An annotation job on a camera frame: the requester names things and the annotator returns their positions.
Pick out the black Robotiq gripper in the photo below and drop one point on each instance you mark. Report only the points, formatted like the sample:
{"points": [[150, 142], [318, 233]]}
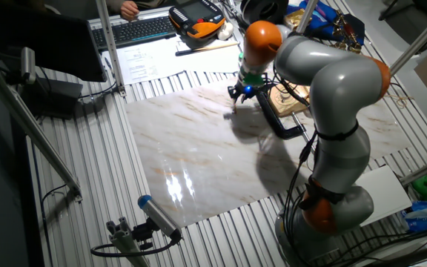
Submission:
{"points": [[250, 92]]}

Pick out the short wooden stick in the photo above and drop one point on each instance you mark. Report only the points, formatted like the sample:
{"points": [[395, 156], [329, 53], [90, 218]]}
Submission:
{"points": [[235, 111]]}

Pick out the person's forearm grey sleeve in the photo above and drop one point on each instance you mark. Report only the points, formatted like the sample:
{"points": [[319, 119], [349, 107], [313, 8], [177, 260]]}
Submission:
{"points": [[115, 5]]}

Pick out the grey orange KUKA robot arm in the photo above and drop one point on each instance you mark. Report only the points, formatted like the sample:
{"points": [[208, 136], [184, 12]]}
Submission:
{"points": [[339, 85]]}

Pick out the beige rotary phone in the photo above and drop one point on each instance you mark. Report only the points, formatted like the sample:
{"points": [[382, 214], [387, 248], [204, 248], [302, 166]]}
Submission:
{"points": [[287, 105]]}

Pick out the person's bare hand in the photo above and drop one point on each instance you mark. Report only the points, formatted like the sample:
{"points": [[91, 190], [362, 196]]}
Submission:
{"points": [[129, 10]]}

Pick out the printed paper sheet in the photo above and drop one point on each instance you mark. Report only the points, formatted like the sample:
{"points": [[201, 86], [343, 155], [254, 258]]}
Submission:
{"points": [[213, 63], [150, 63]]}

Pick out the black C-clamp with steel screw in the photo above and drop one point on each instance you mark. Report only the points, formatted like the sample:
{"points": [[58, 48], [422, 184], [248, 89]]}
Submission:
{"points": [[278, 128]]}

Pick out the white marble pattern mat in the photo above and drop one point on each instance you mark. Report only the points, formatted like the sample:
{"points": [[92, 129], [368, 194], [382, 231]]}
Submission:
{"points": [[198, 148]]}

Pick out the white garlic-shaped object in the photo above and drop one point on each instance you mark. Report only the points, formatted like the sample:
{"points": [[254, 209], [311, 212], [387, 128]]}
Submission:
{"points": [[225, 32]]}

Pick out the orange black teach pendant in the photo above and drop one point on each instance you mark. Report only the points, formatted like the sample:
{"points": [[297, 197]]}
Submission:
{"points": [[204, 29]]}

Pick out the black filament spool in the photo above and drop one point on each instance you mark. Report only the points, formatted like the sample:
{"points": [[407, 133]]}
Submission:
{"points": [[259, 11]]}

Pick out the gold foil packet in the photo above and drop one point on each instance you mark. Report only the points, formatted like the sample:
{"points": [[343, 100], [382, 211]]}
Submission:
{"points": [[293, 18]]}

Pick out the blue cloth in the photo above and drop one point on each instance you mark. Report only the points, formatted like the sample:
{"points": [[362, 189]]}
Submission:
{"points": [[322, 18]]}

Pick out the black computer keyboard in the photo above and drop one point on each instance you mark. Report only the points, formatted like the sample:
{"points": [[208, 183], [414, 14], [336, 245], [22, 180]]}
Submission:
{"points": [[135, 32]]}

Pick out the white base board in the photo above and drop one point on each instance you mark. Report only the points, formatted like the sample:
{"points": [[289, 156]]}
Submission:
{"points": [[387, 193]]}

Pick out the black box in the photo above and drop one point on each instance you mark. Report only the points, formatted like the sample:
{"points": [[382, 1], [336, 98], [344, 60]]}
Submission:
{"points": [[54, 98]]}

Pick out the short aluminium profile stub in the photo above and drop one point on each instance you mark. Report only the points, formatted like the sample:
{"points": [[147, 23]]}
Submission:
{"points": [[124, 244]]}

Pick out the black computer monitor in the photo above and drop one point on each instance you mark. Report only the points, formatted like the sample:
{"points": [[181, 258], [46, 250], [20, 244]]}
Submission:
{"points": [[43, 48]]}

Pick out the blue plastic bag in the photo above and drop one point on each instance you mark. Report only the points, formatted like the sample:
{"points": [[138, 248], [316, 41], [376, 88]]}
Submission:
{"points": [[421, 217]]}

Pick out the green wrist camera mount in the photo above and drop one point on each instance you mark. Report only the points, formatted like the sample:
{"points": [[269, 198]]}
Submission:
{"points": [[252, 78]]}

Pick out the aluminium profile post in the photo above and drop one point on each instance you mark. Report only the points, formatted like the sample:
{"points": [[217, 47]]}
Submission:
{"points": [[306, 16], [109, 44], [424, 35]]}

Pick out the silver camera blue end cap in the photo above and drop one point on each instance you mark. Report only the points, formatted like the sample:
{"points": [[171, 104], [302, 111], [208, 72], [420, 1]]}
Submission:
{"points": [[158, 215]]}

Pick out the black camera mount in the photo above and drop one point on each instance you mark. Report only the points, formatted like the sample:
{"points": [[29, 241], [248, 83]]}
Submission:
{"points": [[143, 233]]}

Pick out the silver stick camera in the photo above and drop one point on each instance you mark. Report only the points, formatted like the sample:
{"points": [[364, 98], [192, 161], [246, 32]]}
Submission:
{"points": [[28, 63]]}

